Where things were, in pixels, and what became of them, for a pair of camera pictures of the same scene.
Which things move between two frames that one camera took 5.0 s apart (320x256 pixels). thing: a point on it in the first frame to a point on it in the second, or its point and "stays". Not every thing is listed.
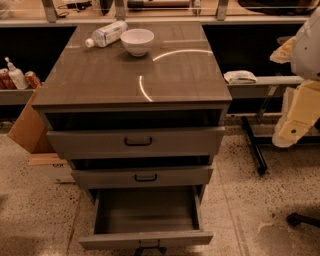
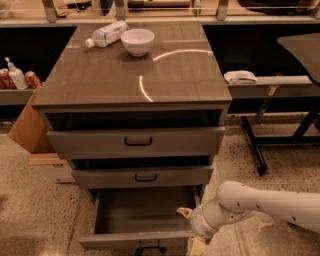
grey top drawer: (140, 142) stays
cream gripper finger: (283, 54) to (186, 212)
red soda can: (32, 79) stays
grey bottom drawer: (146, 216) stays
